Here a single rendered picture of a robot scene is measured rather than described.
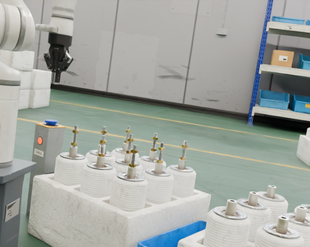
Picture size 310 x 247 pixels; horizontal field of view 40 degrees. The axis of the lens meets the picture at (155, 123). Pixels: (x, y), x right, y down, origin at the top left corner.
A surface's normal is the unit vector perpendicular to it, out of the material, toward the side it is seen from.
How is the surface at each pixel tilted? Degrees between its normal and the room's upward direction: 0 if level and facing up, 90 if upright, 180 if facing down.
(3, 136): 90
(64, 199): 90
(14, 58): 90
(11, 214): 87
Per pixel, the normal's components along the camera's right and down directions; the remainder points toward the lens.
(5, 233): 0.97, 0.16
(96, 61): -0.20, 0.10
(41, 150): -0.62, 0.01
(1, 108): 0.59, 0.18
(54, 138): 0.77, 0.19
